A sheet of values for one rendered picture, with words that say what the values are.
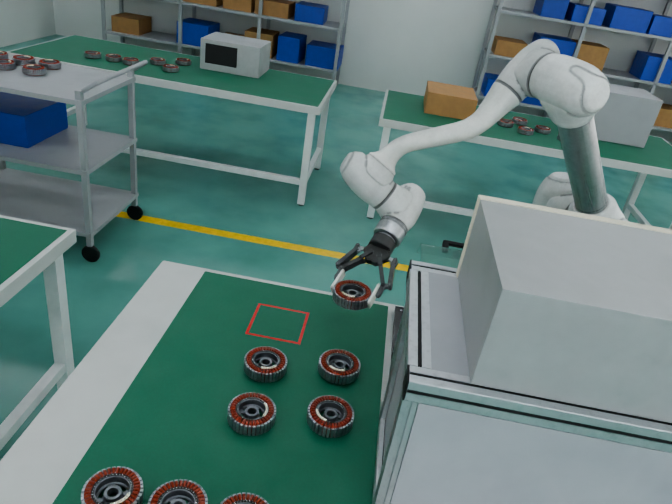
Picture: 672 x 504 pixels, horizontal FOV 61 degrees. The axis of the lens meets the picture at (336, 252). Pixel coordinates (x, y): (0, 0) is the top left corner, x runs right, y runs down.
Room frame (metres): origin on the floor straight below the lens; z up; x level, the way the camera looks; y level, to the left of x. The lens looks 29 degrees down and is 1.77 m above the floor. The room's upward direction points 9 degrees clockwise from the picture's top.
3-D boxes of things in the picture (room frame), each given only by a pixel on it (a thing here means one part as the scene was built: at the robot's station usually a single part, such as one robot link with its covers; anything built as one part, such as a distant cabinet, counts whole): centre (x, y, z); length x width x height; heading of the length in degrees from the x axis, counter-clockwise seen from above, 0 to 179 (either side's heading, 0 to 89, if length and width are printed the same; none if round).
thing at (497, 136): (4.16, -1.26, 0.37); 2.20 x 0.90 x 0.75; 87
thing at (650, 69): (7.42, -3.43, 0.92); 0.42 x 0.36 x 0.28; 177
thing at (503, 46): (7.52, -1.69, 0.87); 0.40 x 0.36 x 0.17; 177
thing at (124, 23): (7.75, 3.11, 0.37); 0.40 x 0.36 x 0.19; 177
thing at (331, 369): (1.20, -0.06, 0.77); 0.11 x 0.11 x 0.04
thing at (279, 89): (4.29, 1.33, 0.37); 2.20 x 0.90 x 0.75; 87
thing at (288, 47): (7.64, 0.98, 0.43); 0.42 x 0.28 x 0.30; 175
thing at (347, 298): (1.37, -0.07, 0.89); 0.11 x 0.11 x 0.04
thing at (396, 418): (0.91, -0.18, 0.91); 0.28 x 0.03 x 0.32; 177
